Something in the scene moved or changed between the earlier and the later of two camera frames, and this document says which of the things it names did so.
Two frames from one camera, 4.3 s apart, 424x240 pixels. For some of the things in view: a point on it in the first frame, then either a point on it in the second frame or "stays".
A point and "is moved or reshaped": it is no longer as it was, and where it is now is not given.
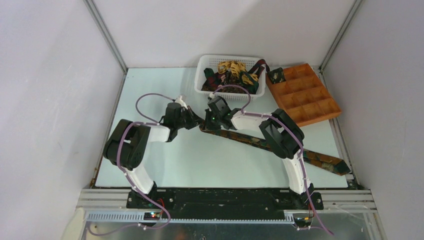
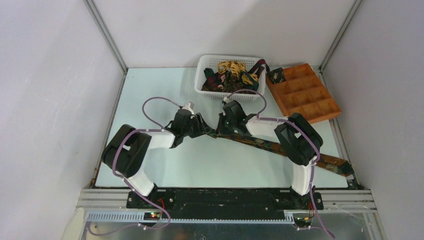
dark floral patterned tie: x=330 y=163 is moved or reshaped
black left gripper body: x=187 y=119 -> x=194 y=129
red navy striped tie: x=261 y=68 stays
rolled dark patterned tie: x=276 y=75 stays
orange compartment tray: x=304 y=96 stays
